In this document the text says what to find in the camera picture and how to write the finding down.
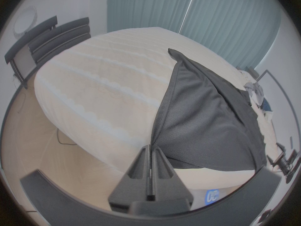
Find round white-framed mirror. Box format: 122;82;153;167
13;6;38;36

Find bed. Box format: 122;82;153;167
34;27;298;190

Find black dressing table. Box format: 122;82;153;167
5;16;91;89

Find pile of clothes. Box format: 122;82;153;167
243;81;274;113

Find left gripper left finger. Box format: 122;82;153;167
109;145;151;207

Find blue-green curtain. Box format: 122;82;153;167
107;0;197;33
179;0;282;68

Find black cable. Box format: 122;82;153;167
56;128;77;145

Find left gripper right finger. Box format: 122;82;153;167
151;146;194;202

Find black T-shirt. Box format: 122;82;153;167
150;48;267;171

